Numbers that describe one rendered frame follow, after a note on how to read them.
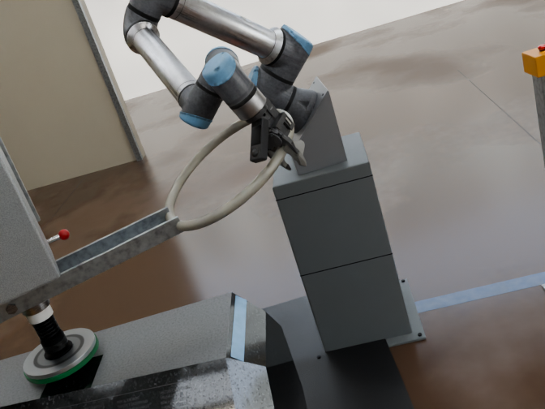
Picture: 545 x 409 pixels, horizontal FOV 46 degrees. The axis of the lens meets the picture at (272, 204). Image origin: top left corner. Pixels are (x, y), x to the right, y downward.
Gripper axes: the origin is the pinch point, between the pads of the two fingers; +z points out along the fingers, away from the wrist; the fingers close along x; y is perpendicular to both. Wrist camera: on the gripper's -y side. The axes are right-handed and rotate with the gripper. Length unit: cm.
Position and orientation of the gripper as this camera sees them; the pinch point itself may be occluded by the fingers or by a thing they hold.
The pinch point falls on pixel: (294, 166)
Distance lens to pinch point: 179.5
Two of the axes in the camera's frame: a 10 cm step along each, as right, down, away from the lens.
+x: -7.1, 1.5, 6.9
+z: 6.0, 6.5, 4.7
